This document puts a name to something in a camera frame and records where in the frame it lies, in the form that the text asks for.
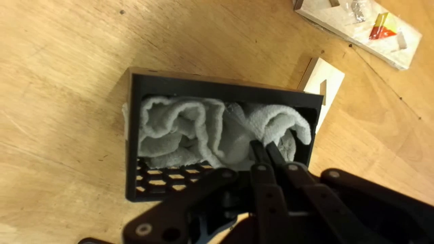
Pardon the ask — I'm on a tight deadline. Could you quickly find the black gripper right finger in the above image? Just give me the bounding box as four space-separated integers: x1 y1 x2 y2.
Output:
250 141 434 244

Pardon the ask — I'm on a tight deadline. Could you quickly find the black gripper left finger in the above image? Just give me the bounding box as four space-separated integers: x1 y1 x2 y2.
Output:
122 168 250 244

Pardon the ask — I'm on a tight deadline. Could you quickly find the white terry cloth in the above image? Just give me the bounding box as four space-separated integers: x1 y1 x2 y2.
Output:
134 96 313 171

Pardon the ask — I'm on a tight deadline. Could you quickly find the wooden slotted board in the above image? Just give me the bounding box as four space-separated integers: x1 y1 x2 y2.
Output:
301 57 344 130

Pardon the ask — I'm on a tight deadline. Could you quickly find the wooden triangle puzzle board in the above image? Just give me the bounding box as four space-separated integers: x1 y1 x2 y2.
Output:
294 0 421 70

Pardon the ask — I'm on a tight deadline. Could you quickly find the red yellow triangle piece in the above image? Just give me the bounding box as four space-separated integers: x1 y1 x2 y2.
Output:
368 12 397 39

